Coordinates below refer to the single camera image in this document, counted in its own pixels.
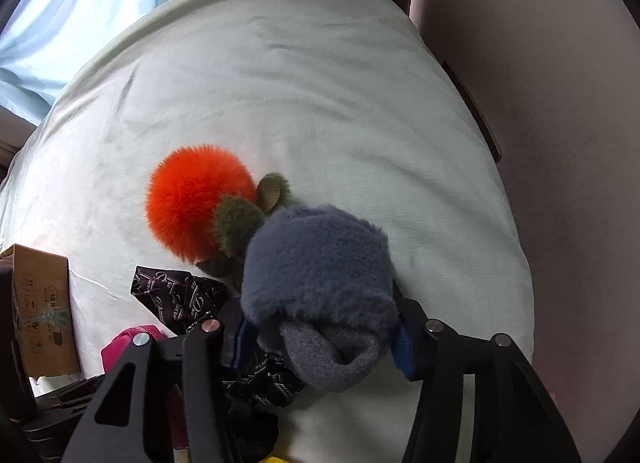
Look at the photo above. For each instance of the black printed cloth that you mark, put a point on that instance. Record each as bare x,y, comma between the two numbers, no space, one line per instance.
190,298

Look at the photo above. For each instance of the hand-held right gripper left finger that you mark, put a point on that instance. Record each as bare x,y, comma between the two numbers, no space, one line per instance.
231,343

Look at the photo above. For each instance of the blue-grey fluffy slipper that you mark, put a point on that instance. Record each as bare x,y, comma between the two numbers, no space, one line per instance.
320,288

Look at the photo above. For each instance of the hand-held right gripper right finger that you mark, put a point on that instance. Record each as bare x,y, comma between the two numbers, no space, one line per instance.
403,349

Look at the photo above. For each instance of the light blue curtain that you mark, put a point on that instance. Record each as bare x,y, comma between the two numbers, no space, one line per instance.
75,13

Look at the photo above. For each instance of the pale green bed sheet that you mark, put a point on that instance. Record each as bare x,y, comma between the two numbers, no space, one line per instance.
280,108

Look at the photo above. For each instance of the orange fluffy plush fruit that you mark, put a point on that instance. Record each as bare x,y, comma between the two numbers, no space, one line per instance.
200,208

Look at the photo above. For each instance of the pink pouch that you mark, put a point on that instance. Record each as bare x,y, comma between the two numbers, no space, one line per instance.
127,343

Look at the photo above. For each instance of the cardboard box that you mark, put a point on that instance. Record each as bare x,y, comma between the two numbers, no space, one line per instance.
42,313

